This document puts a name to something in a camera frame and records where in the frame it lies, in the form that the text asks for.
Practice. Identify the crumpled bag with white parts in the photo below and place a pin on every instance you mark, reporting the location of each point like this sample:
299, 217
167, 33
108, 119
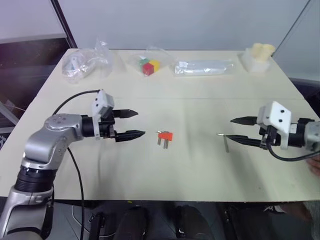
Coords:
82, 62

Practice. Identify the person's bare hand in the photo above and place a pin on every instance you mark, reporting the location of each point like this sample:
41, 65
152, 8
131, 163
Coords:
314, 165

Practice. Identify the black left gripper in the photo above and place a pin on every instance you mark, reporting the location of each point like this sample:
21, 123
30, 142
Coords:
108, 121

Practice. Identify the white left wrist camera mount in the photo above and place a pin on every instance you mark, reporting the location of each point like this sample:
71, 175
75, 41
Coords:
100, 101

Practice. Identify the green cube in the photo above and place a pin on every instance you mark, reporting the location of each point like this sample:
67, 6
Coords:
143, 62

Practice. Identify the red cube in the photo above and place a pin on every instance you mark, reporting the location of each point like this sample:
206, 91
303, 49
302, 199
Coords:
147, 68

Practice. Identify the cream cylinder piece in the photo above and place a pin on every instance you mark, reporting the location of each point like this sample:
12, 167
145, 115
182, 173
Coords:
262, 51

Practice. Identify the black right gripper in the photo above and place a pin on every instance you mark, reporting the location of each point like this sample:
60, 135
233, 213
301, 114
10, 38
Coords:
271, 136

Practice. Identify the grey diagonal pole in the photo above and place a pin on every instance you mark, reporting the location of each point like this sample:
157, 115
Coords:
297, 23

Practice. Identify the black diagonal pole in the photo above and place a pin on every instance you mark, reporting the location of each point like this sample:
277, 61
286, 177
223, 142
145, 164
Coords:
63, 22

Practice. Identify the orange block with metal pins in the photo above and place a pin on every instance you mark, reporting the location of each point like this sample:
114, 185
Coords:
165, 135

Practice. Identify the yellow cube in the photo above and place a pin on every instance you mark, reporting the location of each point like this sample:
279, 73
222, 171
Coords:
155, 64

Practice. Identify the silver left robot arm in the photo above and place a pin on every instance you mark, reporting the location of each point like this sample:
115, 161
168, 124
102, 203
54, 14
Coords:
50, 140

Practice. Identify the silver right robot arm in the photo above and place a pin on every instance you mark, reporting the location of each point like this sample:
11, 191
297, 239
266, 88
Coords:
311, 136

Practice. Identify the black frame bracket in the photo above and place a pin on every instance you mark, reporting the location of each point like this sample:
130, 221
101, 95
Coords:
97, 225

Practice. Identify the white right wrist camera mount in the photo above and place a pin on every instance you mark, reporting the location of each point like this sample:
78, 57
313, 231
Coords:
280, 115

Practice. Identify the flat clear plastic bag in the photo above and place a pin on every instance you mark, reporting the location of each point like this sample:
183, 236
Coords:
202, 67

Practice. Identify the clear bag with cubes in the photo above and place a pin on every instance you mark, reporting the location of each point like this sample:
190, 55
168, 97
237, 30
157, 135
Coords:
155, 57

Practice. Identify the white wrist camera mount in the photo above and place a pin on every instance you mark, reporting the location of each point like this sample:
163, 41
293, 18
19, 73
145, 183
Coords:
100, 101
280, 115

